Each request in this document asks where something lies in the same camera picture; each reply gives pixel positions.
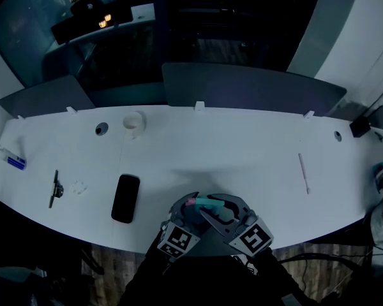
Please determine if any long grey desk divider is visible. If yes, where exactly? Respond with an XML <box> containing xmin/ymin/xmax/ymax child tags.
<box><xmin>161</xmin><ymin>62</ymin><xmax>348</xmax><ymax>117</ymax></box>

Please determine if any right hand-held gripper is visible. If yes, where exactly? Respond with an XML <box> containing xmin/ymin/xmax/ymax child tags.
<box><xmin>199</xmin><ymin>193</ymin><xmax>274</xmax><ymax>258</ymax></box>

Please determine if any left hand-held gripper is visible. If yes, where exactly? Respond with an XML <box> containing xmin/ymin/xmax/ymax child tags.
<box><xmin>157</xmin><ymin>191</ymin><xmax>201</xmax><ymax>260</ymax></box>

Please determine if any clear bottle blue label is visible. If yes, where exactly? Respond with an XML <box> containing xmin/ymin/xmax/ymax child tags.
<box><xmin>0</xmin><ymin>144</ymin><xmax>27</xmax><ymax>171</ymax></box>

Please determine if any black metal bracket tool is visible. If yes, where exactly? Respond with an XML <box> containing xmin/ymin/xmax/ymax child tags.
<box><xmin>48</xmin><ymin>170</ymin><xmax>64</xmax><ymax>209</ymax></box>

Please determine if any person's black clothing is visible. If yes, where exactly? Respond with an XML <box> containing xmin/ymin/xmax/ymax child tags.
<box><xmin>121</xmin><ymin>253</ymin><xmax>307</xmax><ymax>306</ymax></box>

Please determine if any white pen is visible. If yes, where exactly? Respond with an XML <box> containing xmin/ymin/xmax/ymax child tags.
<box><xmin>297</xmin><ymin>152</ymin><xmax>312</xmax><ymax>194</ymax></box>

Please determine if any person's left forearm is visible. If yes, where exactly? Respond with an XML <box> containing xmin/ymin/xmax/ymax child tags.
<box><xmin>123</xmin><ymin>244</ymin><xmax>170</xmax><ymax>306</ymax></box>

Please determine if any black desk screen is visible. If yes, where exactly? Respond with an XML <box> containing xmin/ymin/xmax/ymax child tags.
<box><xmin>50</xmin><ymin>3</ymin><xmax>134</xmax><ymax>46</ymax></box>

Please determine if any person's right forearm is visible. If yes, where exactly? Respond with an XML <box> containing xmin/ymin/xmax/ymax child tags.
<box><xmin>251</xmin><ymin>247</ymin><xmax>307</xmax><ymax>306</ymax></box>

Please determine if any black office chair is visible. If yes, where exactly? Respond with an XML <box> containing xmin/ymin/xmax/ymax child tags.
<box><xmin>0</xmin><ymin>249</ymin><xmax>105</xmax><ymax>306</ymax></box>

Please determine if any white plastic ring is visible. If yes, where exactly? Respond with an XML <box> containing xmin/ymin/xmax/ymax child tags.
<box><xmin>69</xmin><ymin>180</ymin><xmax>89</xmax><ymax>196</ymax></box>

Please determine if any small black box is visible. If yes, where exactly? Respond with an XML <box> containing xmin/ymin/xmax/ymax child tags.
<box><xmin>349</xmin><ymin>115</ymin><xmax>371</xmax><ymax>138</ymax></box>

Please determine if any black floor cable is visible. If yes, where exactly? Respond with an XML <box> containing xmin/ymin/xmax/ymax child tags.
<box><xmin>274</xmin><ymin>252</ymin><xmax>365</xmax><ymax>275</ymax></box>

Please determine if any black smartphone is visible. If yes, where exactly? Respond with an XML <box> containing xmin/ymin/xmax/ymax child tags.
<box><xmin>110</xmin><ymin>173</ymin><xmax>140</xmax><ymax>224</ymax></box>

